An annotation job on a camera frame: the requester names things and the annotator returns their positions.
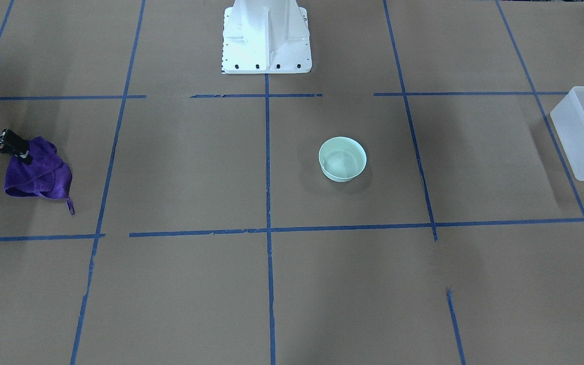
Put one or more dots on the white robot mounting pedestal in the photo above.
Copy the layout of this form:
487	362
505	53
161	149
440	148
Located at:
266	37

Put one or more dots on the purple microfiber cloth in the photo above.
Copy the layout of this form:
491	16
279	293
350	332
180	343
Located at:
47	176

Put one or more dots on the mint green bowl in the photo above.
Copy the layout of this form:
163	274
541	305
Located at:
341	159

